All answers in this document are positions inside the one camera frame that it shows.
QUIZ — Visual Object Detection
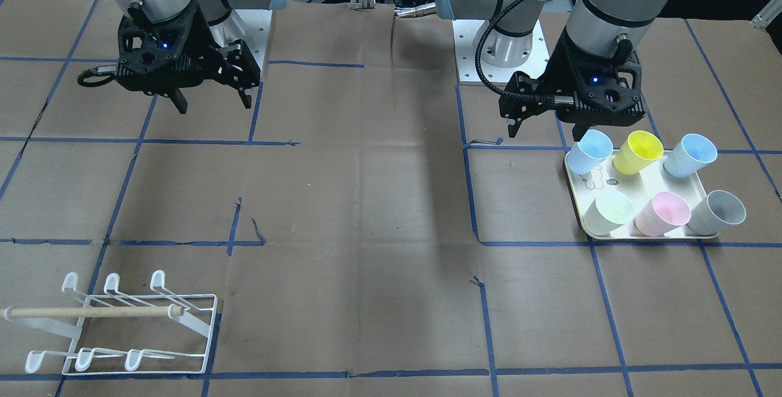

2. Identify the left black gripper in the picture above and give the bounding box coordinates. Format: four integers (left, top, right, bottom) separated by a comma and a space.
541, 35, 646, 135

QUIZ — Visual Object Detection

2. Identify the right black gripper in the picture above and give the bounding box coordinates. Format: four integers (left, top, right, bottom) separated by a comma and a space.
115, 0, 252, 115

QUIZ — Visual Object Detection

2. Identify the light blue cup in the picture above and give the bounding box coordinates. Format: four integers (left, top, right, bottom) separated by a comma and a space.
565, 129, 613, 175
663, 133, 718, 178

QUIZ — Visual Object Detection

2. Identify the pale green cup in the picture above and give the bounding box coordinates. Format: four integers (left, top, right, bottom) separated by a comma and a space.
583, 190, 635, 236

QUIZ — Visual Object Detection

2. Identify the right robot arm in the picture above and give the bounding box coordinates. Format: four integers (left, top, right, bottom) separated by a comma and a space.
77, 0, 288, 114

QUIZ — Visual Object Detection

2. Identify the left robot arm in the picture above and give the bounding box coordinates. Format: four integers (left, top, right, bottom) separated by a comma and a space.
434, 0, 668, 140

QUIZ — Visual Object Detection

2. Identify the yellow cup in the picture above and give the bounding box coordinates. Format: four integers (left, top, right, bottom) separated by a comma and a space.
613, 130, 664, 175

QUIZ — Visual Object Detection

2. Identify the pink cup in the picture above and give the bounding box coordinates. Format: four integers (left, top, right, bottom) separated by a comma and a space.
634, 191, 692, 236

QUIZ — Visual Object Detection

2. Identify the grey cup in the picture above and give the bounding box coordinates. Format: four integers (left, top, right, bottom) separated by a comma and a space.
687, 190, 747, 236

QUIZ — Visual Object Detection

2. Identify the cream serving tray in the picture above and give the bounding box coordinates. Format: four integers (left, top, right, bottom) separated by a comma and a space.
563, 150, 719, 241

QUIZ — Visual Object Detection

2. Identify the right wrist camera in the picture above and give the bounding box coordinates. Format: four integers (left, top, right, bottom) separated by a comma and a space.
211, 40, 261, 93

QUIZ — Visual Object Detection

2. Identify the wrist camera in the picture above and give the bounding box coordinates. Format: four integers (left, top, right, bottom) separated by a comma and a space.
211, 40, 261, 93
498, 71, 556, 138

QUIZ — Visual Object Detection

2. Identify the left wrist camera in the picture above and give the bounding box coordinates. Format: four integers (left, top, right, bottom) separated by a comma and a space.
498, 71, 556, 138

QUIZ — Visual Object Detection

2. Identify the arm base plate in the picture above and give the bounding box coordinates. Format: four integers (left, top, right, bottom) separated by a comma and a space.
210, 9, 273, 75
452, 20, 549, 88

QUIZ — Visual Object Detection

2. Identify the white wire cup rack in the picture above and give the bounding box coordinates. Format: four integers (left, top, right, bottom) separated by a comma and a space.
4, 270, 220, 377

